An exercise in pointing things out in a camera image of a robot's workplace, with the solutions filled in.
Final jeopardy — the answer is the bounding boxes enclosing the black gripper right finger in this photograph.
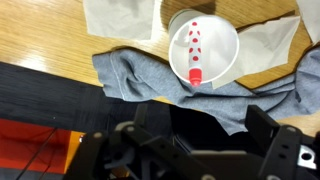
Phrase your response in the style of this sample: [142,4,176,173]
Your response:
[245,104,316,180]

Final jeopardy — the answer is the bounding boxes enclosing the white marker red polka dots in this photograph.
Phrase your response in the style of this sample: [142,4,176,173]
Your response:
[187,20,204,88]

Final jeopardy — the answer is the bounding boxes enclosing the brown paper napkin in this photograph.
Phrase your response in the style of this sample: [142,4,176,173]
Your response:
[211,15,302,90]
[295,0,320,46]
[82,0,163,42]

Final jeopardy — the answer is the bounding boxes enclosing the grey fabric cloth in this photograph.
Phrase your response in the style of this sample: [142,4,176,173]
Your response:
[91,46,320,136]

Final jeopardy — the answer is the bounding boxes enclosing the white paper cup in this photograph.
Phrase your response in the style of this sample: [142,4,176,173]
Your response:
[167,8,241,85]

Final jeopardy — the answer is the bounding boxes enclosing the orange wooden box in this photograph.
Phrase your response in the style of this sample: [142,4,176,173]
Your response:
[63,130,87,174]

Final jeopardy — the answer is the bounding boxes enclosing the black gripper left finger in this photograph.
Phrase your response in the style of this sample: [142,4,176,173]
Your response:
[66,103,214,180]

